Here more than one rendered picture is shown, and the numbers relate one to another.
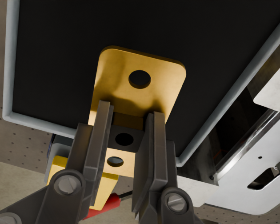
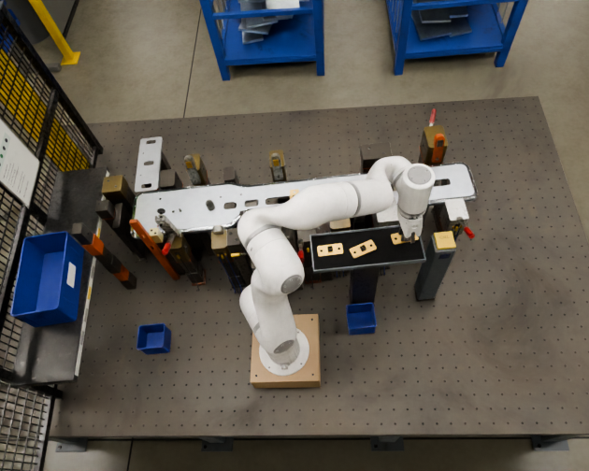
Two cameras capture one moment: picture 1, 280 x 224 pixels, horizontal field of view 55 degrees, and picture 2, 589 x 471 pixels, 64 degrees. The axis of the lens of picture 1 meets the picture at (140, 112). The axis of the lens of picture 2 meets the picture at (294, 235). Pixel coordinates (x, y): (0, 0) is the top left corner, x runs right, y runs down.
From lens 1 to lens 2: 1.46 m
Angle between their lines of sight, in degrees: 43
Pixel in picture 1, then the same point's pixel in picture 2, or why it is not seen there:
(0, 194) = not seen: outside the picture
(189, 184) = (451, 209)
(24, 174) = not seen: outside the picture
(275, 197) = (448, 169)
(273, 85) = (393, 219)
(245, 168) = (439, 193)
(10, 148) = not seen: outside the picture
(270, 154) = not seen: hidden behind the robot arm
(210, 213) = (545, 153)
